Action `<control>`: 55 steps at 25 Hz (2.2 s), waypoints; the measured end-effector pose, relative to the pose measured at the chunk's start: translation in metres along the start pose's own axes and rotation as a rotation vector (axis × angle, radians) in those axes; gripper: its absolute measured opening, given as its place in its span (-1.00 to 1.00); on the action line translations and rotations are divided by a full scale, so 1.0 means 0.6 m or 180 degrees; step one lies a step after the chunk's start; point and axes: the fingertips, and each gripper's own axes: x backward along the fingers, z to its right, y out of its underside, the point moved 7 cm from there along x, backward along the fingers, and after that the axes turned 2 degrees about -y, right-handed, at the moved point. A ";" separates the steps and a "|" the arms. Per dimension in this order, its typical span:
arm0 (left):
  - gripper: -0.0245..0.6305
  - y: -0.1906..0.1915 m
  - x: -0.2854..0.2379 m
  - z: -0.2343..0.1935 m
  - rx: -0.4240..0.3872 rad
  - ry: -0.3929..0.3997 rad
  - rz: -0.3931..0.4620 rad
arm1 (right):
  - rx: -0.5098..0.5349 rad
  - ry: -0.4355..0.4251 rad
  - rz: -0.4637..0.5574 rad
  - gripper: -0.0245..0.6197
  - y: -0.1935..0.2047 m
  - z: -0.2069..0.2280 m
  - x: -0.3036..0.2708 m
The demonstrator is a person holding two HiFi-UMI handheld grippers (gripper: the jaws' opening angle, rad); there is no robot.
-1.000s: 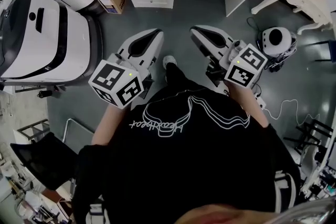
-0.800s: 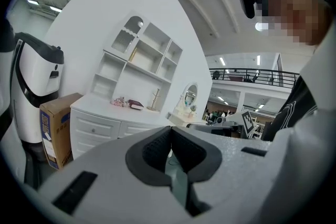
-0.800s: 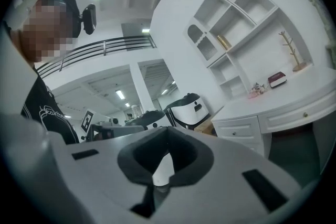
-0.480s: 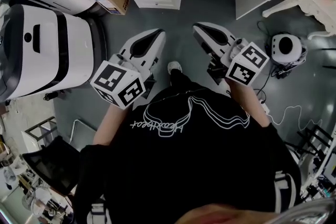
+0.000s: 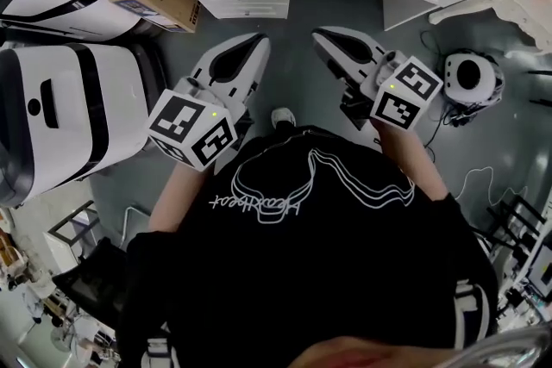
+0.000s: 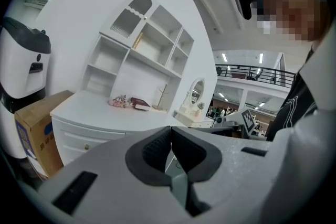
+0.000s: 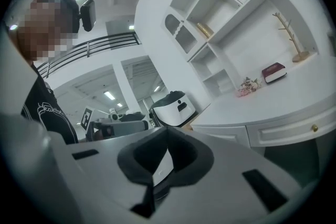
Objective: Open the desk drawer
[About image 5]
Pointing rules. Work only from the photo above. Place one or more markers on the black office chair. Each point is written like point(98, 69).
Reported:
point(95, 280)

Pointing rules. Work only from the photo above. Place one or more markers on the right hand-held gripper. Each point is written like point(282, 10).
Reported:
point(405, 95)

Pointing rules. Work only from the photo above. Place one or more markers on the person's white shoe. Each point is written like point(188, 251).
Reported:
point(283, 116)

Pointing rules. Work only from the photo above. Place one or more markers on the person's right forearm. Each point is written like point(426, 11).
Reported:
point(409, 159)

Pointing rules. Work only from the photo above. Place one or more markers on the white headset device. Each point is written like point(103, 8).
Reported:
point(470, 75)

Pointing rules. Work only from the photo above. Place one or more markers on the person's head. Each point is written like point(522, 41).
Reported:
point(353, 355)

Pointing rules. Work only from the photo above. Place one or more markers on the person's left forearm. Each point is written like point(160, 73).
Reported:
point(181, 198)

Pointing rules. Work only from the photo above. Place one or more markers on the black metal rack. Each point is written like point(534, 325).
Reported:
point(517, 215)

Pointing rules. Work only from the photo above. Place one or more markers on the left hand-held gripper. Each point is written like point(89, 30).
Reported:
point(185, 129)

